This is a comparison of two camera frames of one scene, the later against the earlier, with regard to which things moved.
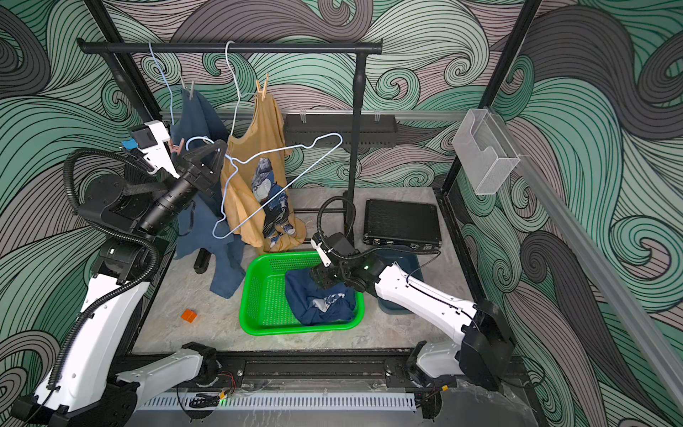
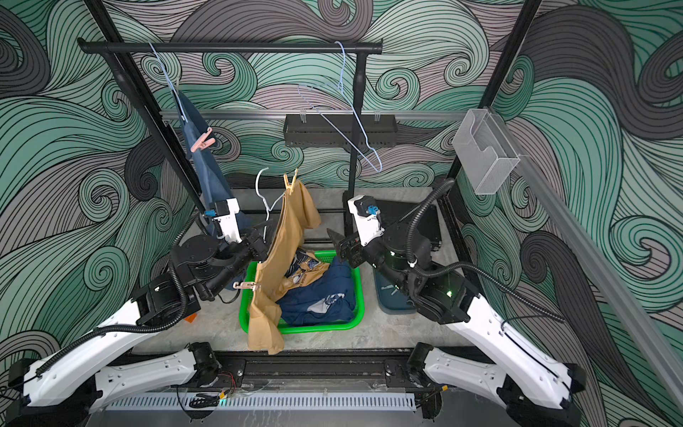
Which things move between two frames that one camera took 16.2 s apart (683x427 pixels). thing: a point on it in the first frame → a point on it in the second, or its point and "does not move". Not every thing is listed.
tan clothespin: [264, 87] → [290, 187]
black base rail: [376, 370] does not move
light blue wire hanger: [256, 158] → [353, 108]
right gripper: [321, 277] → [349, 245]
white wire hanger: [235, 82] → [267, 206]
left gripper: [199, 179] → [254, 247]
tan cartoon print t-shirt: [257, 186] → [285, 266]
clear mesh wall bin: [486, 151] does not move
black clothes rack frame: [359, 49] does not move
